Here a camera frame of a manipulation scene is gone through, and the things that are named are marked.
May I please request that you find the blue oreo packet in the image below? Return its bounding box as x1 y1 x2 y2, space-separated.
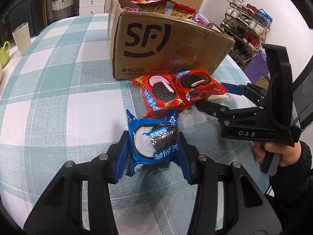
126 109 179 177

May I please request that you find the red oreo packet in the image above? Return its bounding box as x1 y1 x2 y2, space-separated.
130 73 191 117
172 68 227 103

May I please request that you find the brown SF cardboard box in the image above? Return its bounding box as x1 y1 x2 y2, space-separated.
107 0 235 80

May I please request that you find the orange noodle snack bag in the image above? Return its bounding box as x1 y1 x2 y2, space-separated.
131 0 196 19

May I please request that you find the person's right hand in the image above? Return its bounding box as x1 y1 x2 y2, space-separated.
253 141 301 167

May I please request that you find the purple bag on floor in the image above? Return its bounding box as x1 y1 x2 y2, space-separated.
244 50 269 84

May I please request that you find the shoe rack with shoes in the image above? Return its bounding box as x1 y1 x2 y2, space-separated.
220 0 273 69

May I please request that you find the teal checkered tablecloth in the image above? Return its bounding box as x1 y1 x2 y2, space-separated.
0 13 270 230

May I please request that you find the green ceramic watering jug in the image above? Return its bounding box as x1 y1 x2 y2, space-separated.
0 41 11 68

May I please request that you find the cream tumbler cup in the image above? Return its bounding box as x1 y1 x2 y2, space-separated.
12 22 31 55

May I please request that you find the woven laundry basket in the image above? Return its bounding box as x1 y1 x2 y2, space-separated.
51 0 74 21

